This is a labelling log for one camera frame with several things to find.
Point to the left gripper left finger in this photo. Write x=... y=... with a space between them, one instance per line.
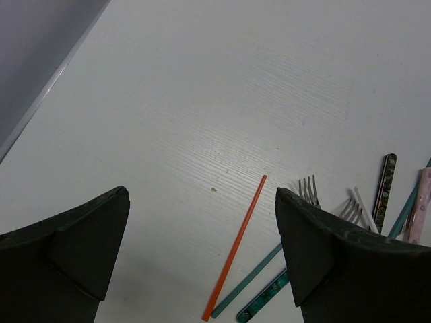
x=59 y=269

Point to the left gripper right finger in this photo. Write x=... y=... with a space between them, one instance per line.
x=340 y=272

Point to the teal chopstick middle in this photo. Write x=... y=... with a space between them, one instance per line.
x=407 y=209

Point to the teal chopstick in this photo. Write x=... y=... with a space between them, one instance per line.
x=242 y=285
x=407 y=209

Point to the teal chopstick lower left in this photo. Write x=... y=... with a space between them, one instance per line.
x=242 y=285

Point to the orange chopstick left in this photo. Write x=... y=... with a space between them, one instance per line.
x=230 y=259

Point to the dark speckled handled fork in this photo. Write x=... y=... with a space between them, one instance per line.
x=308 y=191

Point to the teal handled fork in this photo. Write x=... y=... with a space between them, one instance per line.
x=351 y=212

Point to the pink handled fork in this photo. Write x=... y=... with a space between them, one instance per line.
x=417 y=219

